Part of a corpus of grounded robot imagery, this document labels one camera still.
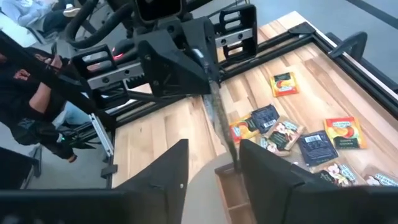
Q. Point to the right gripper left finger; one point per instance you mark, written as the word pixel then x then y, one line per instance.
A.
pixel 155 202

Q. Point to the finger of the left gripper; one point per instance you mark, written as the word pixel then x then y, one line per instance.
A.
pixel 203 37
pixel 174 68

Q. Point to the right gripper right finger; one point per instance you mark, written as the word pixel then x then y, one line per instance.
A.
pixel 295 199

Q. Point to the blue tea bag packet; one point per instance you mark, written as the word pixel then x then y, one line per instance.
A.
pixel 265 118
pixel 222 124
pixel 317 148

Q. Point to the orange mango tea bag packet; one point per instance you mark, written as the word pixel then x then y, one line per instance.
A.
pixel 241 130
pixel 345 132
pixel 283 84

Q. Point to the wooden tea organizer box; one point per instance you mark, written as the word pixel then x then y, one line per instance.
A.
pixel 230 193

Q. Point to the round grey placemat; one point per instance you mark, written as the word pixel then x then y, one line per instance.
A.
pixel 202 193

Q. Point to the person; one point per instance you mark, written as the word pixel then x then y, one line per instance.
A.
pixel 18 93
pixel 28 12

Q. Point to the black desk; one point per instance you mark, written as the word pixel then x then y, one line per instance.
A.
pixel 18 168

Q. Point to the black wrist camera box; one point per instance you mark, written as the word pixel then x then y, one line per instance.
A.
pixel 158 9

